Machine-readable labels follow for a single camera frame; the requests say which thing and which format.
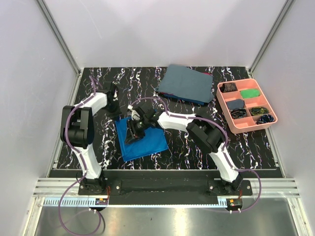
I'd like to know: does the grey folded napkin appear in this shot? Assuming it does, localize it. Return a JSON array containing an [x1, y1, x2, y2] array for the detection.
[[157, 64, 215, 105]]

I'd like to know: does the red folded napkin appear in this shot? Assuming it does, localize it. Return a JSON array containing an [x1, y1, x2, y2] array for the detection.
[[158, 92, 189, 101]]

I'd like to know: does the pink divided tray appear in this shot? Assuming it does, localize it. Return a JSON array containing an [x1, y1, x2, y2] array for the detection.
[[216, 78, 278, 134]]

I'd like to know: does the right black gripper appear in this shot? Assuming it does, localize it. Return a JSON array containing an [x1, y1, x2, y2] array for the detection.
[[124, 117, 150, 146]]

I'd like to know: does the dark patterned item in tray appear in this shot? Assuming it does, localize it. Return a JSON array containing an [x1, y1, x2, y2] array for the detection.
[[221, 83, 237, 93]]

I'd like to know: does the yellow green item in tray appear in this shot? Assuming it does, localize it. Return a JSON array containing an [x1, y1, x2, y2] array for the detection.
[[249, 107, 269, 116]]

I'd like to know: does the grey item in tray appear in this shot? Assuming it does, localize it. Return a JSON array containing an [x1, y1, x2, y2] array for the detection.
[[226, 99, 245, 110]]

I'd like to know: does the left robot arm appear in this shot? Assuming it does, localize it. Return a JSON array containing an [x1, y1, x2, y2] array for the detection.
[[60, 82, 121, 195]]

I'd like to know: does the dark multicolour item in tray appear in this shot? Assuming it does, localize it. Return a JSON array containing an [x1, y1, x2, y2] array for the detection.
[[230, 108, 247, 119]]

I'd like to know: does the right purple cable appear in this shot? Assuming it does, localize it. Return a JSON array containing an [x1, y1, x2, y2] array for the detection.
[[130, 97, 261, 213]]

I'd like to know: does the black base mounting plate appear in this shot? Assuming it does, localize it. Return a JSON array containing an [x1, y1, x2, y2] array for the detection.
[[49, 169, 284, 206]]

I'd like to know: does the blue cloth napkin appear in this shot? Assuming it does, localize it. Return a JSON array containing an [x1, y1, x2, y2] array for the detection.
[[115, 118, 168, 162]]

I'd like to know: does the blue patterned item in tray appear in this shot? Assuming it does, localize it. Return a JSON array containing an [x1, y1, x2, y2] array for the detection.
[[256, 114, 275, 125]]

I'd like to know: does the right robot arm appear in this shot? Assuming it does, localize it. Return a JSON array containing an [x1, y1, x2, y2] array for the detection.
[[125, 105, 243, 195]]

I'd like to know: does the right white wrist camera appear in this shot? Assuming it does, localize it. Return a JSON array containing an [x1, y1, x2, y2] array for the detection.
[[127, 105, 141, 121]]

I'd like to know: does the aluminium frame rail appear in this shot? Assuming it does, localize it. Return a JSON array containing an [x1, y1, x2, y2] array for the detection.
[[35, 0, 81, 76]]

